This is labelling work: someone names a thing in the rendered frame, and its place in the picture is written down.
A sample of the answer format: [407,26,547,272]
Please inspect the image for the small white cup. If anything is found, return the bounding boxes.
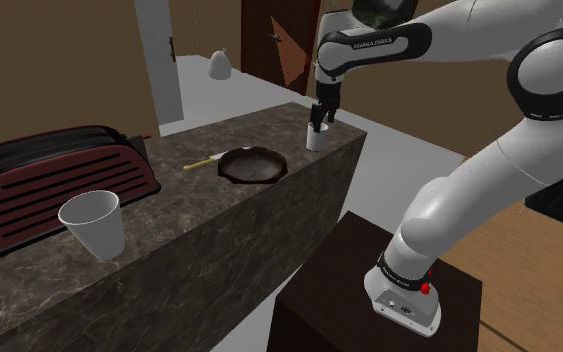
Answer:
[305,121,330,153]

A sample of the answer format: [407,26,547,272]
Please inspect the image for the dark round pan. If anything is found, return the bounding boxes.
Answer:
[216,145,289,186]

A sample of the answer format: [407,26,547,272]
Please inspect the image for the dark brown door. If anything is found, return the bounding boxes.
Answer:
[239,0,323,97]

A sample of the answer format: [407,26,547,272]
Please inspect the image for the white bag shaped object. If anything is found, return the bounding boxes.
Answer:
[207,48,233,82]

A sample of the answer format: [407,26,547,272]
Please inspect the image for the grey door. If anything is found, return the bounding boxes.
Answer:
[133,0,185,126]

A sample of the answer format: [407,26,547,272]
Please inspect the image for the dark robot stand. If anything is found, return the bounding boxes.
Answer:
[266,210,484,352]

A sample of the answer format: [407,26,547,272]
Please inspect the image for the large white paper cup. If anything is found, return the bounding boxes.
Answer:
[57,189,127,262]

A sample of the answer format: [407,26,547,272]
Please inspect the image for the dark red toaster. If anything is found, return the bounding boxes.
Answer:
[0,125,162,259]

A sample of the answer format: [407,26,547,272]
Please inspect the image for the yellow handled knife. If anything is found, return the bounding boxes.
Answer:
[182,150,230,172]

